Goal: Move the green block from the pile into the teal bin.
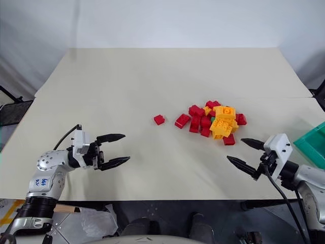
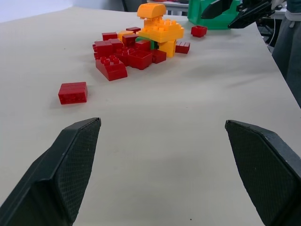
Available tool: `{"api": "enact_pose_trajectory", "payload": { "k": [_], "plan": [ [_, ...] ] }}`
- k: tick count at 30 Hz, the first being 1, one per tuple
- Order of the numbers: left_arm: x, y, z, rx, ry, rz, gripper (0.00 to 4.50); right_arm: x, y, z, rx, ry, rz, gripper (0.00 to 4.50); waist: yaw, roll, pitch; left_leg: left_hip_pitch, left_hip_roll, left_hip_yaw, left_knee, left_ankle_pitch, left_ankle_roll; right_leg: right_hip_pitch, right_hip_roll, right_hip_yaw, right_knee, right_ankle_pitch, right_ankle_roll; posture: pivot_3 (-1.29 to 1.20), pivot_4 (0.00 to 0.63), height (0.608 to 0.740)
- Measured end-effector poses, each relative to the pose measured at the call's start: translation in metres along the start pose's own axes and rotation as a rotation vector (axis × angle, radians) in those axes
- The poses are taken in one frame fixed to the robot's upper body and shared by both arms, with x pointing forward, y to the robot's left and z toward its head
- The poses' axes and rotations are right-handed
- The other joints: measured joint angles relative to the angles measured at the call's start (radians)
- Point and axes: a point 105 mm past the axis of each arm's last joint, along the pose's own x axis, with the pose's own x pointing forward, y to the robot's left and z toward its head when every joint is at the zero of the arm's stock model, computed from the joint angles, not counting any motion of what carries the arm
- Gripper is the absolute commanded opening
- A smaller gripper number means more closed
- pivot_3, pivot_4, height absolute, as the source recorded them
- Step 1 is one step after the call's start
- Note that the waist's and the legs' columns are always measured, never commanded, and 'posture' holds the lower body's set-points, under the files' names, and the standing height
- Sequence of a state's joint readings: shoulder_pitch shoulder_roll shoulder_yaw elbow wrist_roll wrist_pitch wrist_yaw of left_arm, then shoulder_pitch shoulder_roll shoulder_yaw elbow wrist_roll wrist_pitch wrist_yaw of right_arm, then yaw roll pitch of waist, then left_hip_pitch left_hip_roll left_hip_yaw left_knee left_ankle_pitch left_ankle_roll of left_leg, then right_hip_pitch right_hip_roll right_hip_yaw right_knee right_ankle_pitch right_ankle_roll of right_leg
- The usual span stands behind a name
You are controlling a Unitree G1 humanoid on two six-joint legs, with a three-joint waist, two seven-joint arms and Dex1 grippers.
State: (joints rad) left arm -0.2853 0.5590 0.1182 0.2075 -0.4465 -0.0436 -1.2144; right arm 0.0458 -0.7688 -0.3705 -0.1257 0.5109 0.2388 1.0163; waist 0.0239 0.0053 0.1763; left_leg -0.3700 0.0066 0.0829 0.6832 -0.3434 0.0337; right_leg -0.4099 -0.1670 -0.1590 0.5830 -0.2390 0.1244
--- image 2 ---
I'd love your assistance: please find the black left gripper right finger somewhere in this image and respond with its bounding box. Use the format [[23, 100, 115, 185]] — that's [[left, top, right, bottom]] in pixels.
[[224, 120, 301, 226]]

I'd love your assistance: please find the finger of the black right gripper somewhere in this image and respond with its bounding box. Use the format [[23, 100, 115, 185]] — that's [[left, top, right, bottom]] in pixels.
[[201, 0, 238, 20], [227, 1, 276, 30]]

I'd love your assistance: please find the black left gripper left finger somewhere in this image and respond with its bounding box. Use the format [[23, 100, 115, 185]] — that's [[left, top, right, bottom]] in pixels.
[[0, 117, 102, 226]]

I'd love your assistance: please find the green plastic bin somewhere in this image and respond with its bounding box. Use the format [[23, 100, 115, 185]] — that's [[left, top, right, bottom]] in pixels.
[[187, 0, 238, 31]]

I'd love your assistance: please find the small red brick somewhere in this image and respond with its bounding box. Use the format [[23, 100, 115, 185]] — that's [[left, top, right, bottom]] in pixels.
[[190, 25, 208, 38]]

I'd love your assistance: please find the red ribbed building block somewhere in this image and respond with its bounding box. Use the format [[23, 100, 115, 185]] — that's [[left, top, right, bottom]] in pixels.
[[58, 81, 89, 105], [174, 40, 191, 55]]

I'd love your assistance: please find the person in grey clothing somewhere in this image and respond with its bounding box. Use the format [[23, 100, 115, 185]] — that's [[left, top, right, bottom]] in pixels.
[[272, 0, 301, 106]]

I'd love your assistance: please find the orange curved plastic building brick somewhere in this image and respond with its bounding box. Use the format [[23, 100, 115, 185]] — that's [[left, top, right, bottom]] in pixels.
[[136, 3, 167, 20]]

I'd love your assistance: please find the green plastic toy brick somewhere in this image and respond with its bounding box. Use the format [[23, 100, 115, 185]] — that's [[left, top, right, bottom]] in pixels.
[[135, 36, 160, 50]]

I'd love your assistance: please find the red upside-down plastic building brick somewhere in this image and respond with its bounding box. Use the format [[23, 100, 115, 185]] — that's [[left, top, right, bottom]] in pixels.
[[127, 49, 153, 71]]

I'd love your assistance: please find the small orange building block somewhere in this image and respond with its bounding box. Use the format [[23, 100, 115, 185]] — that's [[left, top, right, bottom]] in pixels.
[[117, 30, 134, 41]]

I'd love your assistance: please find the red curved-slope plastic building brick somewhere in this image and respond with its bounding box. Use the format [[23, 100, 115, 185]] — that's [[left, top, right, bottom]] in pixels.
[[95, 56, 128, 81]]

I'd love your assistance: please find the white cable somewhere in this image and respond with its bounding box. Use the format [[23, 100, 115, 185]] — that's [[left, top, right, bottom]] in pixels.
[[268, 16, 278, 51]]

